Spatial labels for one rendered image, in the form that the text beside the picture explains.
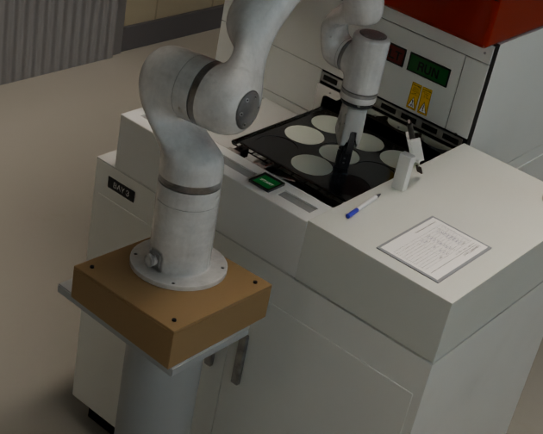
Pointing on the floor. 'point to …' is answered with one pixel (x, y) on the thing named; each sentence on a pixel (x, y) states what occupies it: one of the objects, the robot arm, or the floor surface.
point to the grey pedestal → (155, 385)
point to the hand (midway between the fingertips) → (343, 158)
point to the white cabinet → (315, 354)
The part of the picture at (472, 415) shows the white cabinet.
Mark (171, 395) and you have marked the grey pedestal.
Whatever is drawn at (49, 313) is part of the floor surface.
